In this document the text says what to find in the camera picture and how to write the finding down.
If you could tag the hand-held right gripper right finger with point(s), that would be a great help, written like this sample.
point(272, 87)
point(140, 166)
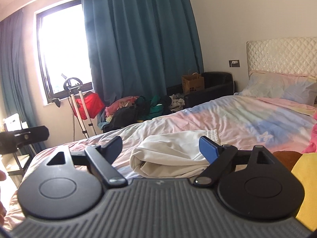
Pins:
point(208, 148)

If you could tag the narrow blue curtain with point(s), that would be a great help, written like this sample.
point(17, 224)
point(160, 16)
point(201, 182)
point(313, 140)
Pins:
point(14, 74)

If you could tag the green cloth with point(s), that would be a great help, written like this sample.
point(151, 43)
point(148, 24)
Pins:
point(154, 106)

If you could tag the yellow brown plush blanket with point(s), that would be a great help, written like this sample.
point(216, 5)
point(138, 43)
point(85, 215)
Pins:
point(307, 178)

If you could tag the black leather sofa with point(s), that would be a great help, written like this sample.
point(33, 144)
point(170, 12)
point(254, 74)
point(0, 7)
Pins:
point(218, 86)

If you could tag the pink cloth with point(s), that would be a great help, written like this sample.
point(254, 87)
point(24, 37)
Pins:
point(116, 104)

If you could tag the chair with white back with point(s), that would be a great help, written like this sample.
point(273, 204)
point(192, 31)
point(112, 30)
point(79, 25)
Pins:
point(19, 163)

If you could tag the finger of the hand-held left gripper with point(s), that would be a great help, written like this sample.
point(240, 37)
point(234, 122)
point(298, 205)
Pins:
point(34, 133)

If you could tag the wide blue curtain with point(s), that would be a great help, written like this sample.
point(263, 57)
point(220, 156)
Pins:
point(143, 42)

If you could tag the black steamer head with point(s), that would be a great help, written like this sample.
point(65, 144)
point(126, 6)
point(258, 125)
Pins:
point(56, 102)

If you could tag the person's left hand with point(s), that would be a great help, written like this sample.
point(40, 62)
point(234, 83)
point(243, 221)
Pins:
point(2, 176)

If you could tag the pastel bed with duvet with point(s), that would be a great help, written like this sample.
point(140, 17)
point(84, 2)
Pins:
point(223, 114)

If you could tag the pastel pillow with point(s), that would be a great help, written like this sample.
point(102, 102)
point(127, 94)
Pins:
point(279, 86)

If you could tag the brown paper bag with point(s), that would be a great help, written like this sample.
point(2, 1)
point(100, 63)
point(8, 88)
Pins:
point(193, 84)

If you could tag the red cloth bag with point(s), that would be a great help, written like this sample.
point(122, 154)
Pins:
point(92, 104)

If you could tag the pink plush toy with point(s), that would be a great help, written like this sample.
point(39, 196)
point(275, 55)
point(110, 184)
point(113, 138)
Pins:
point(312, 138)

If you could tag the wall socket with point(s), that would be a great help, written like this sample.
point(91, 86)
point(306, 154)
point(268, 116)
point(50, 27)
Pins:
point(234, 63)

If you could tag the white sweatshirt black striped trim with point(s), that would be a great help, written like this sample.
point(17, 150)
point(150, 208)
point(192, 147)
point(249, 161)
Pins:
point(168, 151)

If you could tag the white patterned cloth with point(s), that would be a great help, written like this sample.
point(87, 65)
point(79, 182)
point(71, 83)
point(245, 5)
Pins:
point(177, 103)

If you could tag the white quilted headboard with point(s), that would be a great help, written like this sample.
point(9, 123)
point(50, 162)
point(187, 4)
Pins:
point(282, 54)

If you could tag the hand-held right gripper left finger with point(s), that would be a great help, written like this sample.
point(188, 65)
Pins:
point(112, 148)

